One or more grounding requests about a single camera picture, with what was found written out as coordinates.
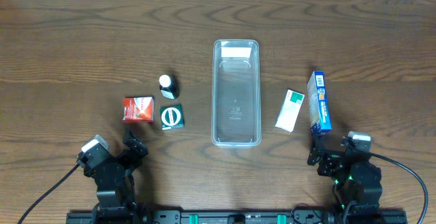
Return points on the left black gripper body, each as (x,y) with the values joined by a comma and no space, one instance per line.
(129,162)

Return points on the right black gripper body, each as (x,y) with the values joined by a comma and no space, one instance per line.
(327,159)

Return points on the red orange box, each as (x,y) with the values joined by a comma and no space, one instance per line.
(138,110)

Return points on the blue tall box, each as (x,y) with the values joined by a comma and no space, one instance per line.
(318,104)

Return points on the white green medicine box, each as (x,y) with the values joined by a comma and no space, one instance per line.
(289,111)

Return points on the dark bottle white cap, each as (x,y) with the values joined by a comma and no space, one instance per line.
(168,86)

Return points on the clear plastic container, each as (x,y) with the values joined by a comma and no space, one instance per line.
(236,94)

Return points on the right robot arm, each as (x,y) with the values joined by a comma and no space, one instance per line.
(357,182)

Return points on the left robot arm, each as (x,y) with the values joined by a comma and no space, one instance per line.
(113,176)

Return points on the green square box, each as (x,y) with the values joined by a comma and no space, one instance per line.
(171,117)

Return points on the black mounting rail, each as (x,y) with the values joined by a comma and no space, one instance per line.
(295,216)

